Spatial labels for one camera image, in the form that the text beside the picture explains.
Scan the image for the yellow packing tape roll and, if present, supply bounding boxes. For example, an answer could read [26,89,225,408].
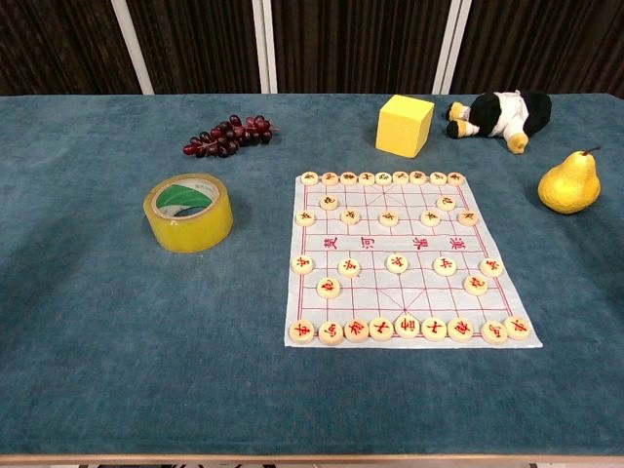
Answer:
[142,173,234,254]

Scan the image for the white Chinese chess board sheet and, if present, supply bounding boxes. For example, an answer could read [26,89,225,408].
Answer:
[284,173,544,350]

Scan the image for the dark red grape bunch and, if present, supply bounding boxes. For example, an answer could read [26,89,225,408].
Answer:
[182,113,282,160]

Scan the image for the yellow foam cube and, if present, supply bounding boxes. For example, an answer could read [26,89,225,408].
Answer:
[374,94,436,160]

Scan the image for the blue velvet table cloth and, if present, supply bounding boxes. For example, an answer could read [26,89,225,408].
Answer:
[0,93,624,459]

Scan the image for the black white plush toy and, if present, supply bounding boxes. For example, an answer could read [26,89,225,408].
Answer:
[444,89,554,156]

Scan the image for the yellow pear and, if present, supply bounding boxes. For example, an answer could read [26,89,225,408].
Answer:
[536,144,604,215]

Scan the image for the white partition frame post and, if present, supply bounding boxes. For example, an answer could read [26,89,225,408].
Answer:
[430,0,474,95]
[251,0,279,95]
[109,0,156,96]

